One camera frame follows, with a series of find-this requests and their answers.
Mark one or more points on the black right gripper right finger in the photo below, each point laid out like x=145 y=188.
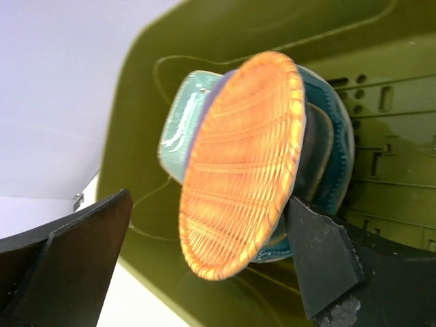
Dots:
x=350 y=277

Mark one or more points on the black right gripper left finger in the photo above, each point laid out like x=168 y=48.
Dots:
x=58 y=274

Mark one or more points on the orange woven round plate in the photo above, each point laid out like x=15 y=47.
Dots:
x=242 y=167

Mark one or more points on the mint green divided tray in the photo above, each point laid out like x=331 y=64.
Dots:
x=182 y=120

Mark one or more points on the teal scalloped plate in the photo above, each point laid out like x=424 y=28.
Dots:
x=337 y=175

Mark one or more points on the purple square dish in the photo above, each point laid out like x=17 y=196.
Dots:
x=205 y=108

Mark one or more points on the grey deer pattern plate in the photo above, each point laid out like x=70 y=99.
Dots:
x=315 y=153

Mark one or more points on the olive green plastic bin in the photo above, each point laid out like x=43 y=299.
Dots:
x=380 y=57

